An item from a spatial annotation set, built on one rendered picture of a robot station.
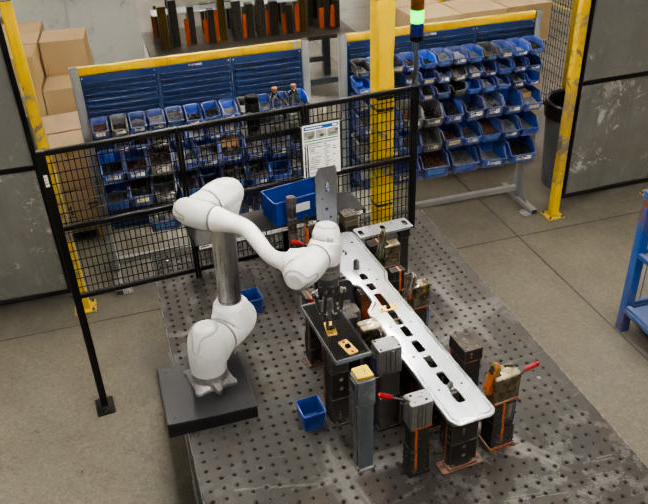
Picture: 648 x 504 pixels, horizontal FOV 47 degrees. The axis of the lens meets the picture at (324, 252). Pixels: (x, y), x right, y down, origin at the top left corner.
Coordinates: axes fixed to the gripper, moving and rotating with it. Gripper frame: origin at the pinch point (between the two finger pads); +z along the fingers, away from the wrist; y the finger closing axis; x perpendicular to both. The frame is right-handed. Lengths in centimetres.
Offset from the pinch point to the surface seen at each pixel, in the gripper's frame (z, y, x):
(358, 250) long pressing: 20, 28, 77
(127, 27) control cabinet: 65, -111, 690
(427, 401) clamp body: 14.3, 27.4, -34.9
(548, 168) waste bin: 102, 233, 290
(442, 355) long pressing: 20.3, 42.6, -5.8
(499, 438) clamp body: 45, 59, -30
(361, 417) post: 23.0, 5.1, -28.9
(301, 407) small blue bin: 45.3, -12.6, 4.1
